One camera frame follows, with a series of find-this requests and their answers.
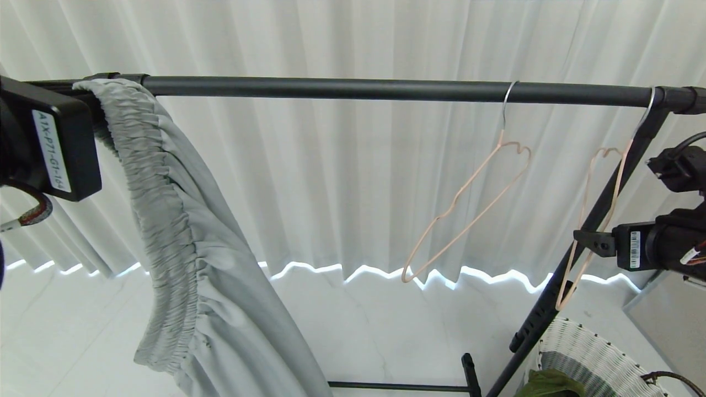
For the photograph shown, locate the black clothes rack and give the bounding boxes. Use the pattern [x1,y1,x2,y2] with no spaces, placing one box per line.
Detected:
[25,72,706,397]

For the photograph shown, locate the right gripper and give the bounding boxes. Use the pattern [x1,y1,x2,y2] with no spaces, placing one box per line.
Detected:
[611,204,706,275]

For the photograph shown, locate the green garment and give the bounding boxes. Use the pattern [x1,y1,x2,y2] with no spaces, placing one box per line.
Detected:
[514,368,586,397]

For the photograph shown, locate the white laundry basket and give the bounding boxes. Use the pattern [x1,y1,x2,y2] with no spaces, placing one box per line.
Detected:
[532,317,688,397]

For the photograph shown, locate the pale grey shorts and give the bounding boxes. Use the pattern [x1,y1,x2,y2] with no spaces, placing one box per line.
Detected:
[72,78,335,397]

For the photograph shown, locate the white curtain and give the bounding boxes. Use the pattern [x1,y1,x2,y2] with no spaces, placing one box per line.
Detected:
[0,0,706,291]

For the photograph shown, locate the black cable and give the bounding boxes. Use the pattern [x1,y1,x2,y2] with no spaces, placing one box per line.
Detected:
[670,131,706,160]

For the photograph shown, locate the pink clothes hanger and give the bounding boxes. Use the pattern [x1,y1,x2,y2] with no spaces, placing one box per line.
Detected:
[554,87,657,312]
[402,81,533,285]

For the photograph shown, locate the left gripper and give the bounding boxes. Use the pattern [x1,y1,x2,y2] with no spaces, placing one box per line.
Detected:
[0,76,104,202]

